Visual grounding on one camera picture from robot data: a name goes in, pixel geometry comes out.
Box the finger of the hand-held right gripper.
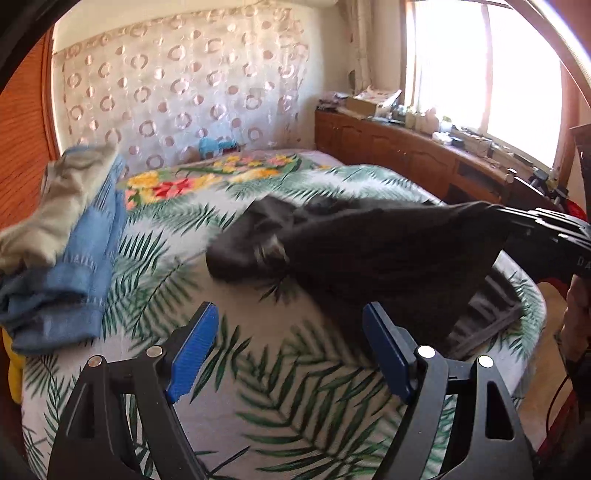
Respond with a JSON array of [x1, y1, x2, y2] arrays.
[[494, 204, 580, 228], [505, 222, 571, 247]]

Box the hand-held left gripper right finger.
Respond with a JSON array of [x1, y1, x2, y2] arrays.
[[362, 302, 539, 480]]

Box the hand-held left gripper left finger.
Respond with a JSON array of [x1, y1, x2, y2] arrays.
[[47, 302, 219, 480]]

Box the black pants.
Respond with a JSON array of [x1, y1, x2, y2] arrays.
[[205, 194, 523, 361]]

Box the person's right hand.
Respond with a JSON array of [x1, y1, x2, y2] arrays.
[[560, 274, 591, 365]]

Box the bed with leaf-print sheet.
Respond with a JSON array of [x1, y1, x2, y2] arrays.
[[18, 162, 549, 480]]

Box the folded blue jeans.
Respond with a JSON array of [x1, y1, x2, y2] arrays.
[[0, 152, 129, 357]]

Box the window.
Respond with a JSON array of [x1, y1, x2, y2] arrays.
[[405, 0, 574, 172]]

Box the cluster of small bottles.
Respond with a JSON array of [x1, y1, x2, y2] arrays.
[[392, 104, 455, 136]]

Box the wooden cabinet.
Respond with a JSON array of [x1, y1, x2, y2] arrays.
[[315, 107, 570, 219]]

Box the floral pillow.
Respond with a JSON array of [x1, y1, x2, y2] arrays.
[[117, 152, 320, 209]]

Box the yellow cloth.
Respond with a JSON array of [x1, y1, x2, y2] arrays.
[[0, 331, 25, 403]]

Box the cardboard box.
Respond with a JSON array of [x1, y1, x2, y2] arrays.
[[345, 87, 403, 119]]

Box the pink mattress sheet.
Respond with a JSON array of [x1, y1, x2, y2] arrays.
[[295, 148, 348, 169]]

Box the grey folded garment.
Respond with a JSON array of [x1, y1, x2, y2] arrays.
[[0, 142, 119, 274]]

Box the blue plush toy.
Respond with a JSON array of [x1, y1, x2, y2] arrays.
[[198, 137, 242, 160]]

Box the sheer window curtain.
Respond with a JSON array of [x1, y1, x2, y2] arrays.
[[344, 0, 416, 94]]

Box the wooden wardrobe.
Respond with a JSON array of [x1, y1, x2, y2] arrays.
[[0, 31, 62, 232]]

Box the circle pattern lace curtain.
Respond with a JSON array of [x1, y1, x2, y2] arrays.
[[52, 8, 320, 172]]

